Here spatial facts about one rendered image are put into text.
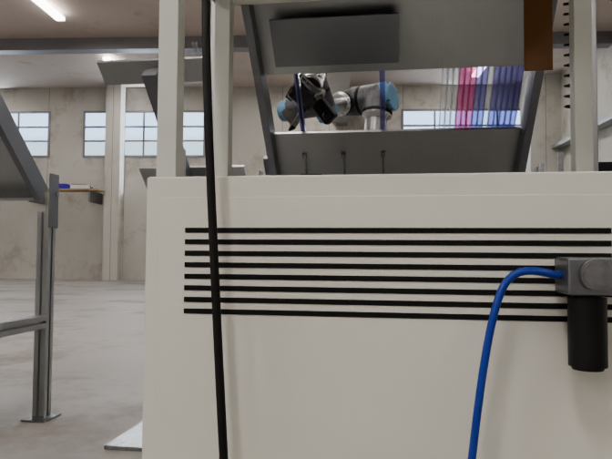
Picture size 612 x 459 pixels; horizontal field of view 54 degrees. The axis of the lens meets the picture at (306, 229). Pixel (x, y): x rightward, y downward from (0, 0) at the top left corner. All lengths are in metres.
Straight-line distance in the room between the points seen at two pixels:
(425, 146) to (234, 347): 1.00
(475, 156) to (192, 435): 1.13
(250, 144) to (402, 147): 10.49
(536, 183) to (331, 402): 0.39
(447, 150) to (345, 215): 0.91
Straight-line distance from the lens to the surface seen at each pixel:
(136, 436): 1.79
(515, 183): 0.82
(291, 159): 1.72
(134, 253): 12.46
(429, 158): 1.70
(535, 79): 1.56
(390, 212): 0.80
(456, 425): 0.83
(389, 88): 2.35
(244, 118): 12.23
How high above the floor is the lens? 0.51
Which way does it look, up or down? 3 degrees up
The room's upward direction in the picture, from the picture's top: straight up
